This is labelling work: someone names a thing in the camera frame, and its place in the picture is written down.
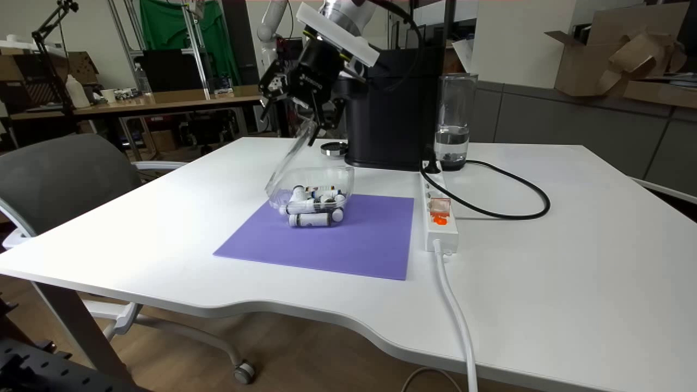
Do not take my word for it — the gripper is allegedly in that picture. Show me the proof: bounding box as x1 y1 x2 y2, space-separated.
258 39 349 148

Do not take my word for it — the clear plastic lid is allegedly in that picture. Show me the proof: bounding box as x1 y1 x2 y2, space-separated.
265 117 320 198

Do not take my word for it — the clear plastic bowl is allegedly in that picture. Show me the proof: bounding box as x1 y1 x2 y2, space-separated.
268 166 356 228

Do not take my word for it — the open cardboard box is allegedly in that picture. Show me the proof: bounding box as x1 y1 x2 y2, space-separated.
544 2 691 99

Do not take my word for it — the black coffee machine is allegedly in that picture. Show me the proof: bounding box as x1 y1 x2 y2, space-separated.
332 46 480 172

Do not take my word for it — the heap of small white bottles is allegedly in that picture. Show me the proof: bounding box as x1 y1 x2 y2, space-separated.
279 185 347 228

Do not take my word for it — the black monitor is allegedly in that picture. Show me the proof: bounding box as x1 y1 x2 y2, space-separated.
135 48 214 94

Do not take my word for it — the wooden desk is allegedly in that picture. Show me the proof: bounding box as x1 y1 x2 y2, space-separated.
10 84 268 164

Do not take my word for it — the purple mat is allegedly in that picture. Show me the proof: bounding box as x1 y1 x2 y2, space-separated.
213 193 416 281

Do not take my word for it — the green cloth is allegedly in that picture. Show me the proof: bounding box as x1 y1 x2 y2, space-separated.
139 0 241 87

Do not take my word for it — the clear water bottle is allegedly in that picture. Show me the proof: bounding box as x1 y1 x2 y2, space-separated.
134 62 152 95

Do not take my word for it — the white power strip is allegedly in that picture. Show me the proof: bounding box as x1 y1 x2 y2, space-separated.
420 160 460 255

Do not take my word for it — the white plastic bottle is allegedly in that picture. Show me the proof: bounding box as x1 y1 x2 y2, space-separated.
65 74 91 109

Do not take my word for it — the grey office chair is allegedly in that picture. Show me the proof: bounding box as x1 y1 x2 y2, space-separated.
0 133 257 385

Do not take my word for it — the black boom stand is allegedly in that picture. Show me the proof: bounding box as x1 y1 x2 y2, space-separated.
31 0 80 115

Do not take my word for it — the grey cabinet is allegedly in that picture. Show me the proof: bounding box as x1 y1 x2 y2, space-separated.
473 81 697 198

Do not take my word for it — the black perforated board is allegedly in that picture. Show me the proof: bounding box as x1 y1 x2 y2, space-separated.
0 336 143 392

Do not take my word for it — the black cable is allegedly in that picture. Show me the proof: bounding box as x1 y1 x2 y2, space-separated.
419 158 552 222

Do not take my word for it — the white cable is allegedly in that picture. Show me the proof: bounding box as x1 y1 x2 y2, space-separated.
432 238 480 392

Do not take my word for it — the grey cable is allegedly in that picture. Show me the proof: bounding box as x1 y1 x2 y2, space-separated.
401 366 464 392

